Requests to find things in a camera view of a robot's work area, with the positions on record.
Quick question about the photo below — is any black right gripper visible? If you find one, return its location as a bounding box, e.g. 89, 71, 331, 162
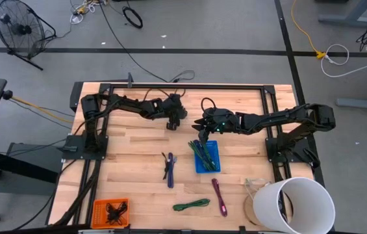
192, 109, 241, 145

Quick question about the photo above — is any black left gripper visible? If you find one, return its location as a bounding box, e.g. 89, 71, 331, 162
162, 94, 189, 131

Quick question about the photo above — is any magenta braided USB cable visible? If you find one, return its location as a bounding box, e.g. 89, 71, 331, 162
211, 178, 228, 218

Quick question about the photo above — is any blue plastic basket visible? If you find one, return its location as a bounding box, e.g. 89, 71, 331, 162
193, 140, 221, 174

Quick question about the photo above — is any white cylinder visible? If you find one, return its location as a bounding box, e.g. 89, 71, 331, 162
252, 176, 336, 234

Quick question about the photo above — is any orange plastic basket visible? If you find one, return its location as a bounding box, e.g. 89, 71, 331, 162
91, 198, 131, 229

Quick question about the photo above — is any grey desk foot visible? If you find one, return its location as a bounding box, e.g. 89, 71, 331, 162
335, 96, 367, 112

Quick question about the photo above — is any yellow rod with black knob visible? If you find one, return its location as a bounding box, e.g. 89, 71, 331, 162
2, 90, 75, 124

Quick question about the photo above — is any black floor fan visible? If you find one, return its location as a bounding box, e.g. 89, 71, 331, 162
0, 0, 57, 72

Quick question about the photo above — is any grey floor cable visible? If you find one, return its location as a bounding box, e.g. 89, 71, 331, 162
168, 70, 196, 84

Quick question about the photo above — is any long black floor cable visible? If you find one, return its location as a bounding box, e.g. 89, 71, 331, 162
98, 0, 170, 84

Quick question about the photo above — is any black coiled floor cable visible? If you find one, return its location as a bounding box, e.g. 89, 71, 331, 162
121, 6, 144, 29

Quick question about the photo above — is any black cable bundle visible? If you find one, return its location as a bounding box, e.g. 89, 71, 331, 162
48, 159, 101, 227

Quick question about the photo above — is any yellow floor cable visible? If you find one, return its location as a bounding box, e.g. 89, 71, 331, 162
290, 0, 327, 60

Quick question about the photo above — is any white cable bundle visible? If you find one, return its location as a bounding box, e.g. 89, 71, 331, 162
69, 0, 109, 25

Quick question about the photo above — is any white floor cable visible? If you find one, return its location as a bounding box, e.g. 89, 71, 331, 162
320, 44, 367, 79

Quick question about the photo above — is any grey desk frame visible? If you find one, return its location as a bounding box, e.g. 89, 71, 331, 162
318, 0, 367, 29

